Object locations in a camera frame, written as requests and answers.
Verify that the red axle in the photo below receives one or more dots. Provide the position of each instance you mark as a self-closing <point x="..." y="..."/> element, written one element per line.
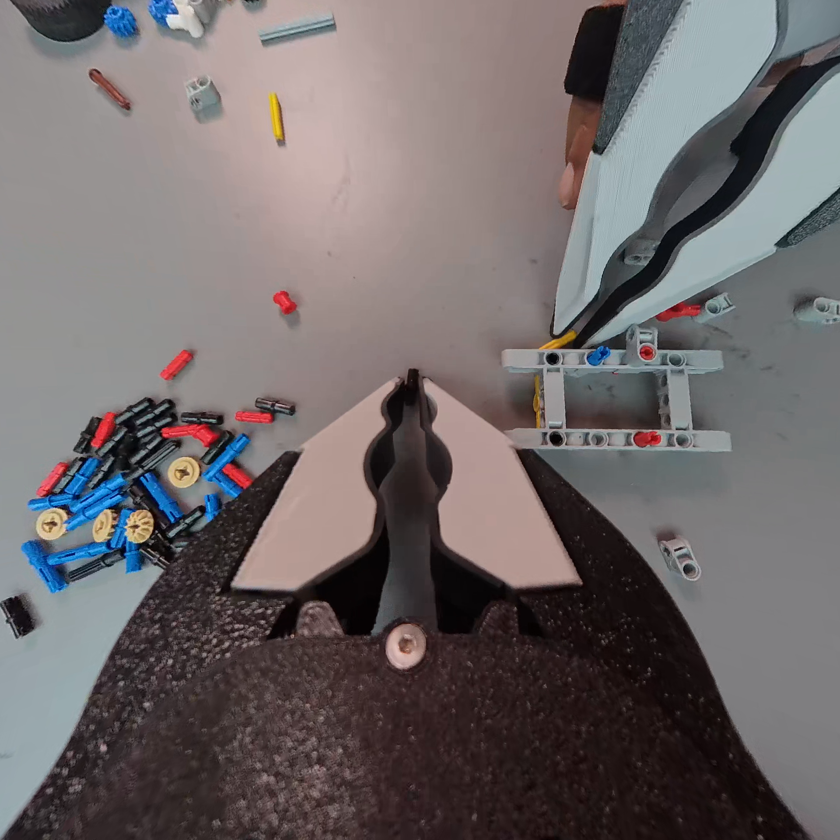
<point x="673" y="313"/>

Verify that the grey connector piece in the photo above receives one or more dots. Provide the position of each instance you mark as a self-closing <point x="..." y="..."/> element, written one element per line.
<point x="205" y="8"/>

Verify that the long grey axle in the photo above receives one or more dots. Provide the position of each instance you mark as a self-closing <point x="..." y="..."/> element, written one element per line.
<point x="295" y="29"/>

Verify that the grey beam frame assembly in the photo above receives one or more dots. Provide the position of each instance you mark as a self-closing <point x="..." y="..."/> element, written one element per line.
<point x="554" y="400"/>

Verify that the small black connector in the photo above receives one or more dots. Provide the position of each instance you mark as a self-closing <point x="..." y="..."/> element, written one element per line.
<point x="16" y="615"/>

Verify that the white connector piece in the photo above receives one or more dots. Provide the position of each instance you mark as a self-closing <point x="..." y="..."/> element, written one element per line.
<point x="185" y="23"/>

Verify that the black rubber tire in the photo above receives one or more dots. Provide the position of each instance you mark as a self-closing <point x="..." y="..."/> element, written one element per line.
<point x="62" y="23"/>

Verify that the red pin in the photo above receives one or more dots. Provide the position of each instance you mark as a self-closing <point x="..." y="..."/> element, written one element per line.
<point x="253" y="417"/>
<point x="177" y="365"/>

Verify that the red bush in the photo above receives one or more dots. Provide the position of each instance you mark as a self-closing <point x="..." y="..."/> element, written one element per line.
<point x="284" y="302"/>

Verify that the short yellow axle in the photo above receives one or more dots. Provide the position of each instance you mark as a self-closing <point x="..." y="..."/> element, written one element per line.
<point x="276" y="117"/>

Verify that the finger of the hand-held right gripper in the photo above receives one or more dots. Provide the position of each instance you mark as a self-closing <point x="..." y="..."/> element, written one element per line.
<point x="630" y="190"/>
<point x="774" y="190"/>

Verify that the pile of small pins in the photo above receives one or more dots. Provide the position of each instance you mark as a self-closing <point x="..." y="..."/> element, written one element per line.
<point x="98" y="489"/>

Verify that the brown pin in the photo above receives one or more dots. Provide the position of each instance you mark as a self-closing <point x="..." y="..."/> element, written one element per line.
<point x="110" y="88"/>

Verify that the blue gear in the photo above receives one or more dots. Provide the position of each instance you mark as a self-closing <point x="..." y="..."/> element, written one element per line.
<point x="121" y="21"/>

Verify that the tan gear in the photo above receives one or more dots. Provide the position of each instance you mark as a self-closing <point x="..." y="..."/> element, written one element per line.
<point x="184" y="472"/>
<point x="139" y="526"/>
<point x="105" y="527"/>
<point x="52" y="524"/>

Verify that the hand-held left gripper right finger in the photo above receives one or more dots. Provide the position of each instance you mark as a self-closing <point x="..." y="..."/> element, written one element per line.
<point x="505" y="518"/>

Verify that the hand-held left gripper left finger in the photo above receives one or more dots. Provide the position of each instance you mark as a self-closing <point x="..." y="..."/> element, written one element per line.
<point x="308" y="518"/>

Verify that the person's right hand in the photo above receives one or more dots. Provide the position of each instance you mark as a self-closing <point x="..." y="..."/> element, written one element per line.
<point x="581" y="151"/>

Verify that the small grey connector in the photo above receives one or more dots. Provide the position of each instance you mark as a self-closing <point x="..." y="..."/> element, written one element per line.
<point x="817" y="312"/>
<point x="716" y="308"/>
<point x="202" y="95"/>
<point x="640" y="251"/>
<point x="679" y="558"/>

